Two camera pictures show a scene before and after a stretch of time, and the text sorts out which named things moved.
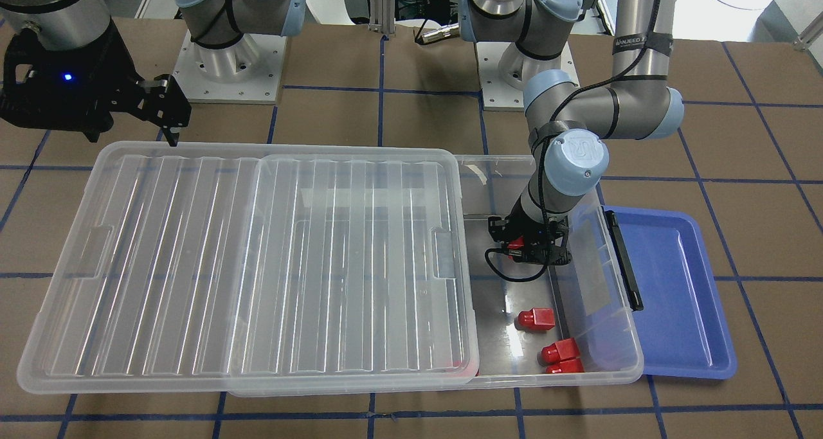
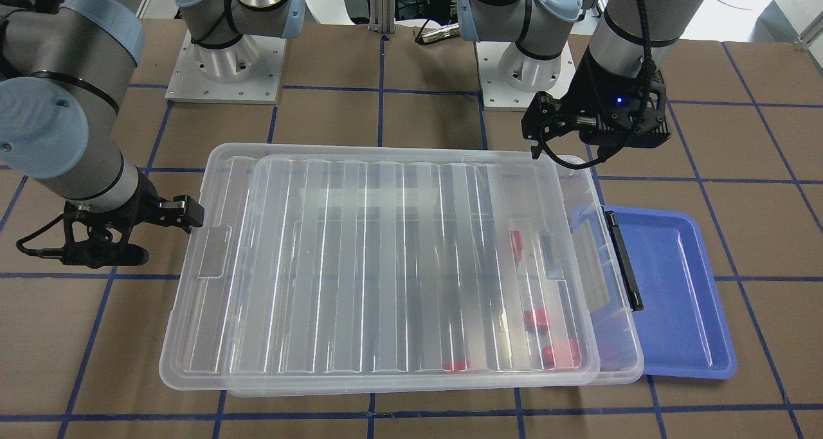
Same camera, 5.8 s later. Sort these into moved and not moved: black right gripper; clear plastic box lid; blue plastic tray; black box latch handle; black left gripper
Moved: black left gripper; clear plastic box lid; black right gripper
Not moved: blue plastic tray; black box latch handle
